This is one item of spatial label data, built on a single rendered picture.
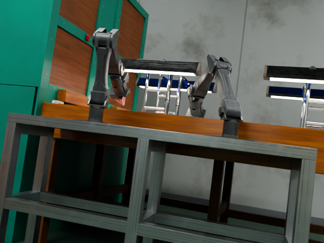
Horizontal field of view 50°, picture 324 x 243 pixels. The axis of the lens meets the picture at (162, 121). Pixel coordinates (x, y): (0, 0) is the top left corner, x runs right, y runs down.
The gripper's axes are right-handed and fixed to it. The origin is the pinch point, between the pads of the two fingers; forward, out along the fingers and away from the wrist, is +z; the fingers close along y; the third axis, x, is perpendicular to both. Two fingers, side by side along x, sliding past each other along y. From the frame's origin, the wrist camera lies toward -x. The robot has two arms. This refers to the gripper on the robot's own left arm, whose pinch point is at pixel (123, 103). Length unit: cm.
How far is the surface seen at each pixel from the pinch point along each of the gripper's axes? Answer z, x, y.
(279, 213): 189, -65, -93
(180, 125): -8.2, 19.7, -40.0
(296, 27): 70, -209, -91
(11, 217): 27, 67, 45
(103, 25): -10, -68, 40
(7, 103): -12, 21, 59
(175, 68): -7.9, -25.4, -24.9
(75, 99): 2.0, -2.5, 33.4
